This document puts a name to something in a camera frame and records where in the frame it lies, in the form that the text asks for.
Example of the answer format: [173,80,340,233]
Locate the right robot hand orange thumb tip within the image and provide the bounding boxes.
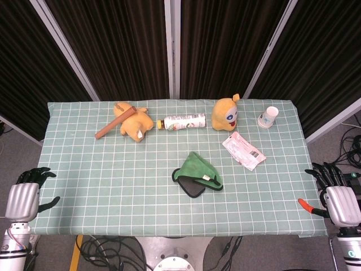
[298,162,361,228]

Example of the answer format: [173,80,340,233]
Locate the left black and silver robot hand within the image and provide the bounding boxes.
[5,167,61,222]

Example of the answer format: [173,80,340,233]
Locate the green black cloth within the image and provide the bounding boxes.
[171,151,224,198]

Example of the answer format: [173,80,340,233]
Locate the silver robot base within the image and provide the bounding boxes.
[135,236,214,271]

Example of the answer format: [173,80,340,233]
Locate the black pedal box coloured buttons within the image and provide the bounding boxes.
[342,171,361,198]

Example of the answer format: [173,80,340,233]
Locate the yellow floor tape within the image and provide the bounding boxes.
[69,234,84,271]

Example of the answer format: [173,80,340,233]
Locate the green checked tablecloth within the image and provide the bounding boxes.
[29,98,328,238]

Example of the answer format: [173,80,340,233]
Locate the pink and white plastic packet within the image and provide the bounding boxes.
[222,131,267,171]

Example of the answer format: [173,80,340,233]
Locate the white paper cup blue flower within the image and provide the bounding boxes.
[257,106,279,129]

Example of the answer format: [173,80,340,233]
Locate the brown wooden stick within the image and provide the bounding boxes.
[95,106,137,140]

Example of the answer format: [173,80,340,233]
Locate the black pleated curtain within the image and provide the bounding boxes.
[0,0,93,142]
[249,0,361,139]
[179,0,291,99]
[45,0,170,101]

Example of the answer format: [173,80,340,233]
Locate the orange hamster plush toy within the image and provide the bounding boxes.
[113,102,155,143]

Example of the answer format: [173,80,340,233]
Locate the yellow one-eyed plush toy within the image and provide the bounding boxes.
[211,93,241,132]

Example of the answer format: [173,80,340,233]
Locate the white drink bottle yellow cap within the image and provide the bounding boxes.
[157,113,207,132]

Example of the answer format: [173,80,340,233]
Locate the black floor cable bundle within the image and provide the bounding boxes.
[80,235,147,271]
[335,124,361,170]

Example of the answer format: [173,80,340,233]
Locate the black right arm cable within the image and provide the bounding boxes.
[221,236,243,271]

